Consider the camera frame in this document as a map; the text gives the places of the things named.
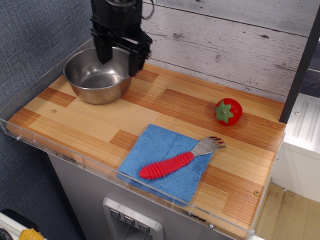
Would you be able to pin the black vertical post right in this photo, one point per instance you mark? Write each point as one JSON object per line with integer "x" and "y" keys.
{"x": 304, "y": 63}

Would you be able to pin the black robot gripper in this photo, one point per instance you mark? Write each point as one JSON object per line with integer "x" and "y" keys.
{"x": 117, "y": 23}

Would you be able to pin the grey cabinet with buttons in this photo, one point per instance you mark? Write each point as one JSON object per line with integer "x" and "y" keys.
{"x": 106, "y": 210}

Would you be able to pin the clear acrylic table guard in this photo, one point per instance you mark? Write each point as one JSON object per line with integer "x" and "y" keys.
{"x": 44, "y": 117}

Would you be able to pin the silver metal pot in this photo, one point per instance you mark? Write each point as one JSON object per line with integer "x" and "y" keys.
{"x": 96, "y": 83}

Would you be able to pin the red toy strawberry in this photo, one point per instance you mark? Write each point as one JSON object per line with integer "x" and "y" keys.
{"x": 228, "y": 111}

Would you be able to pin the red handled metal fork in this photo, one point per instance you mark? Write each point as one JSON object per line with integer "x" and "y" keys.
{"x": 163, "y": 168}

